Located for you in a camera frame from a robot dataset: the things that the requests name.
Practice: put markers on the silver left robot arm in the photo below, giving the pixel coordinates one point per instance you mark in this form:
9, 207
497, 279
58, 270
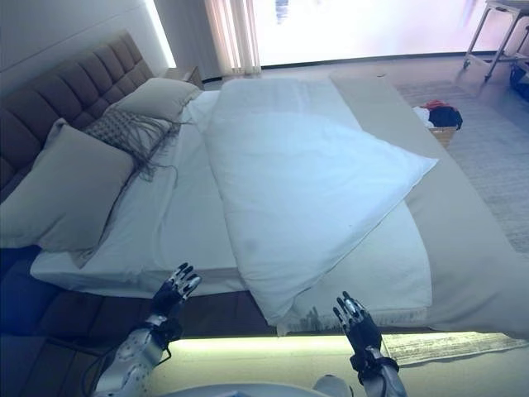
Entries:
132, 355

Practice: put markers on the brown tufted headboard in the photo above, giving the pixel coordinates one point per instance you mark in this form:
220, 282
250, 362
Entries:
70, 87

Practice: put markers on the wooden laundry box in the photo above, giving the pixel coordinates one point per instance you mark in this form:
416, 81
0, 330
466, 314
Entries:
444, 136

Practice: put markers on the red garment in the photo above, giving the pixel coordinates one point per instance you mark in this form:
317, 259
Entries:
436, 103

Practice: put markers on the wooden nightstand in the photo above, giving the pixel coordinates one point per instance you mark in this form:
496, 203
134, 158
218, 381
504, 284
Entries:
186, 76

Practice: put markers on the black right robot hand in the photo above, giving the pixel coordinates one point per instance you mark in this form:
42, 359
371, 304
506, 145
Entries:
363, 331

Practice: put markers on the large beige pillow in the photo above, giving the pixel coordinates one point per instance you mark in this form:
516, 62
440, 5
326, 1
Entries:
66, 190
157, 97

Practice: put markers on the metal rolling rack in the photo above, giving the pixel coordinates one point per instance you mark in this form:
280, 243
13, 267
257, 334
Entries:
502, 37

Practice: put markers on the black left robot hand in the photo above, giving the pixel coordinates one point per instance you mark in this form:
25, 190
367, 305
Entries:
171, 291

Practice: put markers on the black garment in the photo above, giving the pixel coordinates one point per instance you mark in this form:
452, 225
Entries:
446, 118

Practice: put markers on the sheer beige curtain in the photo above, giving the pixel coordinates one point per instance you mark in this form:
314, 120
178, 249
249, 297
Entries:
231, 33

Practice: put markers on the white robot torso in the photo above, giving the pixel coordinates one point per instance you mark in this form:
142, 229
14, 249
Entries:
248, 390

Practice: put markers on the white duvet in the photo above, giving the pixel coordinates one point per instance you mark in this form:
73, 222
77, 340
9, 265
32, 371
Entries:
297, 178

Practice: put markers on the woven fringed cushion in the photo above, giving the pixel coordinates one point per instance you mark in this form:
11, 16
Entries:
120, 132

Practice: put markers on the white garment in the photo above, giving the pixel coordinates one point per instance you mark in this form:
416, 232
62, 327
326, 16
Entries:
420, 115

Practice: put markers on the beige bed blanket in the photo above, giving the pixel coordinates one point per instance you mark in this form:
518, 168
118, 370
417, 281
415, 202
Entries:
463, 248

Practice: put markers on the striped grey rug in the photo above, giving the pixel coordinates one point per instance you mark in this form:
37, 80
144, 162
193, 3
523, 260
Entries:
496, 165

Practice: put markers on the white bed sheet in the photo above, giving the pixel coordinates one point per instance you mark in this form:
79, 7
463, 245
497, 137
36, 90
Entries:
182, 223

